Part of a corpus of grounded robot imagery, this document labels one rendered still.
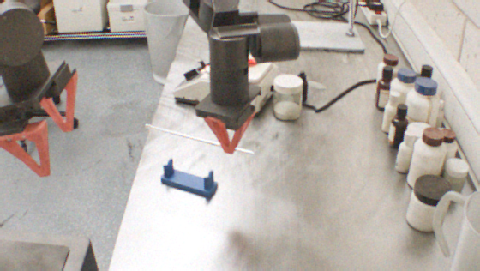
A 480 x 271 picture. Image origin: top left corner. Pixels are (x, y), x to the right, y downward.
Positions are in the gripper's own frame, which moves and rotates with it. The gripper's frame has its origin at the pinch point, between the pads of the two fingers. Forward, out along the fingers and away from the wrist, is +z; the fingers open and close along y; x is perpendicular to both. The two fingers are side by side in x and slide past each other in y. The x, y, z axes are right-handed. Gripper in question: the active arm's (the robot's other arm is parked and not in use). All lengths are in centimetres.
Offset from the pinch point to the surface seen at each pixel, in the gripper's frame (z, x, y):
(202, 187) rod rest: 9.0, 4.7, -0.8
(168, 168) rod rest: 7.5, 11.6, -0.4
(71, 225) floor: 86, 86, 39
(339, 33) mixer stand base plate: 9, 2, 79
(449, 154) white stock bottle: 4.3, -34.9, 20.2
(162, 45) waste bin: 62, 110, 151
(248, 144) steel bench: 10.0, 3.5, 15.7
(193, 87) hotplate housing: 5.8, 20.2, 24.7
